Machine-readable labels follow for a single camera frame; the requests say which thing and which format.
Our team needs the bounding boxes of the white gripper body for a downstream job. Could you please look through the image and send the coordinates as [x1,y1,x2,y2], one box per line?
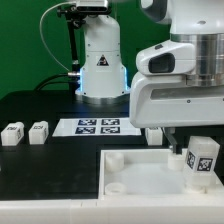
[129,73,224,128]

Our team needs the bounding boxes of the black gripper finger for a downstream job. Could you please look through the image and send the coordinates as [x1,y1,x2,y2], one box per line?
[165,127,182,155]

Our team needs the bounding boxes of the white square tabletop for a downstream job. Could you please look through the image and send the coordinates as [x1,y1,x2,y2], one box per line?
[97,148,224,200]

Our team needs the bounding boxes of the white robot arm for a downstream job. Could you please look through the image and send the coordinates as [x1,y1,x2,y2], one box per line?
[129,0,224,154]

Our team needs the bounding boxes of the white L-shaped obstacle fence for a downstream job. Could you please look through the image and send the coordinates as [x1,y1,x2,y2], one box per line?
[0,174,224,224]

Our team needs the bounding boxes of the white sheet with tags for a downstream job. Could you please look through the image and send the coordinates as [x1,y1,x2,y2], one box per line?
[53,118,141,137]

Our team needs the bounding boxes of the black cables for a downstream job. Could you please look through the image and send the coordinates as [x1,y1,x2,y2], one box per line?
[34,73,76,92]

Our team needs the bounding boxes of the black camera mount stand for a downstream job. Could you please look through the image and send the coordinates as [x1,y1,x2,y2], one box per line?
[57,0,111,91]

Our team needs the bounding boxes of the grey cable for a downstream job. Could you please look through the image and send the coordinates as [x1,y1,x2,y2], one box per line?
[39,1,78,74]

